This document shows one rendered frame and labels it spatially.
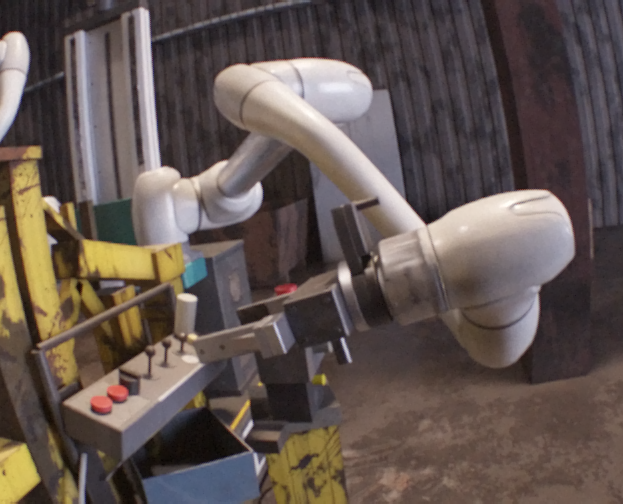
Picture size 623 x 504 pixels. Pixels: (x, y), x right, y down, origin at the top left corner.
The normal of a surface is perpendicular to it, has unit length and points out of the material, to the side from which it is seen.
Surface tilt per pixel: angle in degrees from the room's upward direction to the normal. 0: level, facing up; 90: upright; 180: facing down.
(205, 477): 94
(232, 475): 94
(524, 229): 68
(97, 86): 90
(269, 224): 106
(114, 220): 90
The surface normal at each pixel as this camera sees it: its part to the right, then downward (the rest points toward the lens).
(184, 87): -0.20, 0.18
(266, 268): -0.15, 0.44
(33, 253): 0.97, -0.10
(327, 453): 0.16, 0.14
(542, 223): -0.14, -0.25
